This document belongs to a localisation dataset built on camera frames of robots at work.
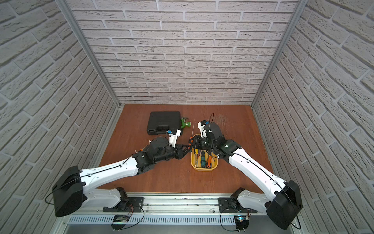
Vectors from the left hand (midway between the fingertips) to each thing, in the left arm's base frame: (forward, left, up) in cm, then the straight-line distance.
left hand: (193, 147), depth 72 cm
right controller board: (-30, -24, -22) cm, 44 cm away
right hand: (+4, +1, -1) cm, 4 cm away
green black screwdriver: (+1, -7, -18) cm, 20 cm away
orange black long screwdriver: (-2, -10, -18) cm, 21 cm away
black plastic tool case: (+31, +24, -19) cm, 43 cm away
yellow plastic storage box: (+5, -2, -20) cm, 20 cm away
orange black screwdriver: (+5, +1, +1) cm, 5 cm away
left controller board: (-29, +37, -24) cm, 52 cm away
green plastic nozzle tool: (+29, +6, -19) cm, 36 cm away
